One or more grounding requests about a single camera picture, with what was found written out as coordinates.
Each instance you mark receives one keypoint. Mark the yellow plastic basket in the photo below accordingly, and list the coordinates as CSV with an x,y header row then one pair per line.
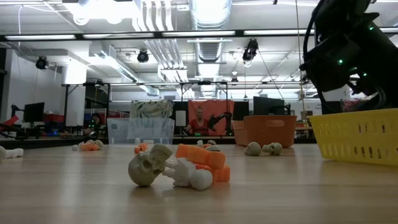
x,y
342,123

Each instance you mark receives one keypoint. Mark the small beige plastic skull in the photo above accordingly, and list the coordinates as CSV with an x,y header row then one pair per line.
x,y
211,142
213,148
146,168
273,148
252,148
99,143

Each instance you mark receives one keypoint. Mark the black background robot arm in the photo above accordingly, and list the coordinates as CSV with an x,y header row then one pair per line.
x,y
219,119

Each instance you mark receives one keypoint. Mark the black computer monitor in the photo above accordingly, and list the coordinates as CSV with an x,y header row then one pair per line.
x,y
331,108
269,105
33,112
241,110

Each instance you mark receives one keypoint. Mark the colourful patchwork quilt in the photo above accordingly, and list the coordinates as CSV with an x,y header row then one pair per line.
x,y
351,104

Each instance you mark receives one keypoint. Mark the brown cardboard box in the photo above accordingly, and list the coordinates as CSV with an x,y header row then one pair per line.
x,y
306,115

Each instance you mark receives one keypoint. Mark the LED light bar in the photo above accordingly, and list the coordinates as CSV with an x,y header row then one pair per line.
x,y
275,32
40,37
118,35
199,33

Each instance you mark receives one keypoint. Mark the orange plastic bin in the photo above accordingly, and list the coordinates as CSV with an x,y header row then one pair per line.
x,y
273,130

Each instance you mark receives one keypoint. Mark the red backdrop cloth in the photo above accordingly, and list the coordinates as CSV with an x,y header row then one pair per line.
x,y
217,105

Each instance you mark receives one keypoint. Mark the person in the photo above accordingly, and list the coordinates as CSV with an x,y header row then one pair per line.
x,y
199,122
94,123

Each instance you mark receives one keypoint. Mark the white sign board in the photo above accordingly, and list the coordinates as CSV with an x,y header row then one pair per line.
x,y
180,118

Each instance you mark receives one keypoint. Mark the black overhead gantry beam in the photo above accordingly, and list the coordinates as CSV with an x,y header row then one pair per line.
x,y
155,35

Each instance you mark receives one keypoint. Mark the patterned hanging cloth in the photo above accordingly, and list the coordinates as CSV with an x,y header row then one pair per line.
x,y
151,109

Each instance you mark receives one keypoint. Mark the clear plastic bin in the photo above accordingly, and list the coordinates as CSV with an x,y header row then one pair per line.
x,y
140,130

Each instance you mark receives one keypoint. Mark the red storage bin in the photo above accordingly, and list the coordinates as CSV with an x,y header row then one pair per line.
x,y
53,117

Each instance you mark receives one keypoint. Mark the silver ventilation duct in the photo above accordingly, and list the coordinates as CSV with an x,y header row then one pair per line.
x,y
211,18

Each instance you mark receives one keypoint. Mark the black background rig frame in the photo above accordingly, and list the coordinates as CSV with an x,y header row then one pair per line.
x,y
199,83

